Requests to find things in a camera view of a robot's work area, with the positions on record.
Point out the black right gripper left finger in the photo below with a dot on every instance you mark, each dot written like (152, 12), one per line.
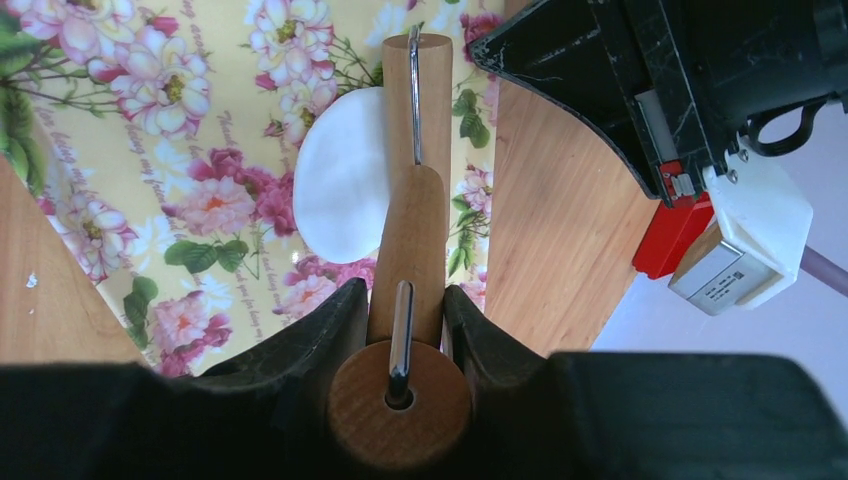
(258, 415)

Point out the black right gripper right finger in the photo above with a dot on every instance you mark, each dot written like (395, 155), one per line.
(583, 415)

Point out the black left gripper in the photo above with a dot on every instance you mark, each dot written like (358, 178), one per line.
(675, 87)

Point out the wooden rolling pin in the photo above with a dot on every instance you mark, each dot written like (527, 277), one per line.
(400, 407)

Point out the white dough ball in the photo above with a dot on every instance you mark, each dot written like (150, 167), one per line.
(341, 188)

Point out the floral yellow tray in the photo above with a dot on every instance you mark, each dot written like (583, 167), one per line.
(160, 140)

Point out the red toy block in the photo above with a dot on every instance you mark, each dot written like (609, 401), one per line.
(671, 232)

